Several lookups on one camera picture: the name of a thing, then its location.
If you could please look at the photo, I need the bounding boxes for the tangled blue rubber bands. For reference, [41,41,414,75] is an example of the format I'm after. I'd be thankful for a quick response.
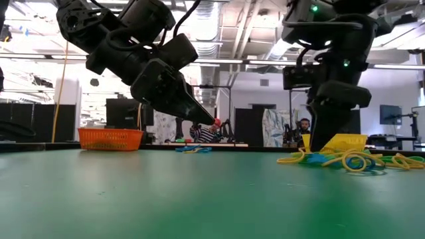
[305,152,377,172]

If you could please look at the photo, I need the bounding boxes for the tangled yellow rubber bands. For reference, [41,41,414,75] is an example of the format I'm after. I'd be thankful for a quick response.
[277,147,425,173]

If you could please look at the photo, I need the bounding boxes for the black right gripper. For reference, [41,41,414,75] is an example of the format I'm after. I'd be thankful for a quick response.
[306,65,373,153]

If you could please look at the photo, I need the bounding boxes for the silver ventilation duct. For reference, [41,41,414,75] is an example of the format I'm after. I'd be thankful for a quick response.
[192,0,224,100]

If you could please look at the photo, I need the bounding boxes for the yellow hanging power cable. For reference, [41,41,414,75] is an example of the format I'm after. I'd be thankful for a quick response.
[50,41,70,143]

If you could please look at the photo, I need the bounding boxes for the black frame stand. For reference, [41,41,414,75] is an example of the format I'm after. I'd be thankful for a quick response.
[192,85,232,143]
[289,88,311,147]

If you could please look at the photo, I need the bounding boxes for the black curved object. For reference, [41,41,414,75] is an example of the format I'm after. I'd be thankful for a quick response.
[0,119,37,143]

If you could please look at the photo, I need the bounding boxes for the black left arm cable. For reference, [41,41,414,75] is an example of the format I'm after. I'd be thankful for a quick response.
[171,0,203,39]

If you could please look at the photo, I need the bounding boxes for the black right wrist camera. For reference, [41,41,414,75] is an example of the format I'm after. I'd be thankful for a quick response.
[282,64,320,90]

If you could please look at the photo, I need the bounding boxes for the long LED light bar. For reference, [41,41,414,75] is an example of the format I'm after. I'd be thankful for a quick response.
[0,52,425,70]

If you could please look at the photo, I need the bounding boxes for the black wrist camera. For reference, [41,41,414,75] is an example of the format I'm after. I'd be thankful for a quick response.
[282,64,320,90]
[158,33,199,71]

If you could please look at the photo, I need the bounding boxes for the blue rubber band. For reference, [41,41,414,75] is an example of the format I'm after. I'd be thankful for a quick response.
[175,145,213,154]

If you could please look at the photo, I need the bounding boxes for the orange plastic basket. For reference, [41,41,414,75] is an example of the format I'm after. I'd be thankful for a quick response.
[78,128,144,152]

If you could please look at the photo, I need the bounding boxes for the white patterned backdrop sheet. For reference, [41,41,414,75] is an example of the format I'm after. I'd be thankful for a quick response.
[262,108,293,147]
[153,109,183,143]

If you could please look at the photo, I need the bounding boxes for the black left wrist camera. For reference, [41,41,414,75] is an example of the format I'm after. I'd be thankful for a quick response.
[158,33,199,71]

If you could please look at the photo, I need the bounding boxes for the yellow plastic basket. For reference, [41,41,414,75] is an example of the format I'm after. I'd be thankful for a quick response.
[301,133,369,154]

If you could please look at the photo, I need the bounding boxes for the grey wall monitor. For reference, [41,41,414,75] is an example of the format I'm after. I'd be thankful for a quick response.
[379,104,403,126]

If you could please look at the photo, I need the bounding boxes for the green table mat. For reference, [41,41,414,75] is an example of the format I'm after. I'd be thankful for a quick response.
[0,148,425,239]

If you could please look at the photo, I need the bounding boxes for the person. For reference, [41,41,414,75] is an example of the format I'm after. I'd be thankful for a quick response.
[288,118,312,147]
[189,118,222,144]

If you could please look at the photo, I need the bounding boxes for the black partition panel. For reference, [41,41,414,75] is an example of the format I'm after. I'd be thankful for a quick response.
[0,102,76,143]

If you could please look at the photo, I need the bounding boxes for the black screen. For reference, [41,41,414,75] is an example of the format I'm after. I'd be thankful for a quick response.
[105,98,155,130]

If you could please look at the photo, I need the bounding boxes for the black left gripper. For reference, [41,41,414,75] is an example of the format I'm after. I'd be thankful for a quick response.
[130,59,216,126]

